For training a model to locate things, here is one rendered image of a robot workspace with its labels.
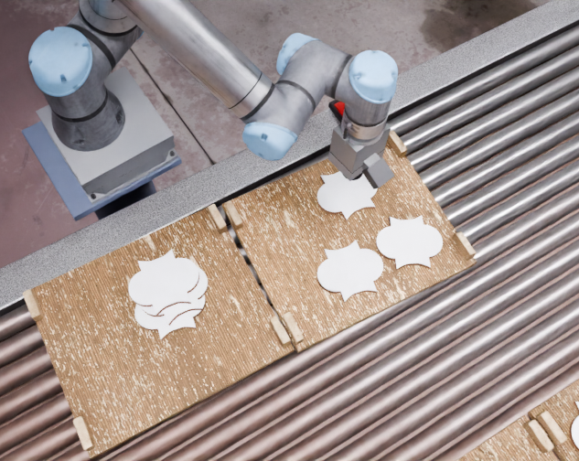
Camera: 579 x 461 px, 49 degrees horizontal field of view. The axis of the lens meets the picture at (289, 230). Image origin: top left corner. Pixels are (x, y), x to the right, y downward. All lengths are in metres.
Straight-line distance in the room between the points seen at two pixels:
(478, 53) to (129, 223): 0.92
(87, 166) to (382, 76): 0.68
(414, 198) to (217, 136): 1.31
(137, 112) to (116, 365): 0.55
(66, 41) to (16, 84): 1.59
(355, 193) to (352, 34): 1.60
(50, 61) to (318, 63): 0.51
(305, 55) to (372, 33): 1.85
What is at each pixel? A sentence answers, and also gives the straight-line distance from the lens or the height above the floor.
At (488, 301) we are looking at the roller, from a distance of 1.35.
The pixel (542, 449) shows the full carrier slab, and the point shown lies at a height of 0.95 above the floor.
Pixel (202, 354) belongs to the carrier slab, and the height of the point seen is 0.94.
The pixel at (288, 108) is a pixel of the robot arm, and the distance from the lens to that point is 0.99.
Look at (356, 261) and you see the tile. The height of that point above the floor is 0.95.
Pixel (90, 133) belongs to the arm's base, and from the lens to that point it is 1.39.
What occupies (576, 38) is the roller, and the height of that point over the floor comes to 0.91.
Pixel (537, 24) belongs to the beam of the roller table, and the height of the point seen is 0.91.
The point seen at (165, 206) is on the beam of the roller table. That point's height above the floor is 0.91.
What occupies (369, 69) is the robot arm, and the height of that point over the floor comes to 1.35.
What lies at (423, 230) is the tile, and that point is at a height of 0.95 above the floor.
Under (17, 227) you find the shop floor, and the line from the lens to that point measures 2.52.
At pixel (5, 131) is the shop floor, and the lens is 2.75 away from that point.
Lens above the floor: 2.13
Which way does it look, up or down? 65 degrees down
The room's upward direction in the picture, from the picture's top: 3 degrees clockwise
